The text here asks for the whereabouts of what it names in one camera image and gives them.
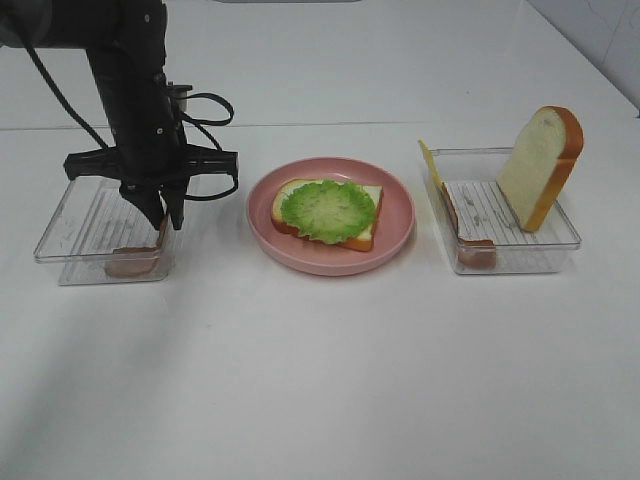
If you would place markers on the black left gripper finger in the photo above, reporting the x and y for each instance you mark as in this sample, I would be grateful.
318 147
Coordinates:
146 200
174 197

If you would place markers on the upright bread slice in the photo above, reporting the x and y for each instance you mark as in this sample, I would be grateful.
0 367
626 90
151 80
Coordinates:
542 158

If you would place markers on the bacon strip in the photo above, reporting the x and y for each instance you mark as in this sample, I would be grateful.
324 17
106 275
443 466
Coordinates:
476 254
140 263

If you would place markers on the clear plastic container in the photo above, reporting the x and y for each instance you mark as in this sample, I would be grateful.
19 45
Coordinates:
483 213
89 222

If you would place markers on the pink plate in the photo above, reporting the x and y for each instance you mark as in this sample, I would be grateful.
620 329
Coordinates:
395 224

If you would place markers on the yellow cheese slice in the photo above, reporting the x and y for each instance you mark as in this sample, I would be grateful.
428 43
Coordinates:
435 184

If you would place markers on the bread slice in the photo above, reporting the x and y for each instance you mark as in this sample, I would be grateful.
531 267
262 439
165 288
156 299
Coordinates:
542 158
365 235

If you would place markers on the clear right plastic container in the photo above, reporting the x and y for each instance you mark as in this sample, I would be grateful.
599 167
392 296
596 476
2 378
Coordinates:
483 213

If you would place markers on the green lettuce leaf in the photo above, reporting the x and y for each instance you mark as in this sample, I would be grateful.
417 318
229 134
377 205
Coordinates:
325 210

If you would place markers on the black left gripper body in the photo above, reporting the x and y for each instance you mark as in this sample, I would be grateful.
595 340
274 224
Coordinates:
151 157

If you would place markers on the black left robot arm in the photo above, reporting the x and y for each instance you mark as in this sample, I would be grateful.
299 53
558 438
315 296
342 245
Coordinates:
124 42

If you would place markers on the clear left plastic container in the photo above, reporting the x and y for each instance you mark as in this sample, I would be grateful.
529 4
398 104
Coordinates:
89 222

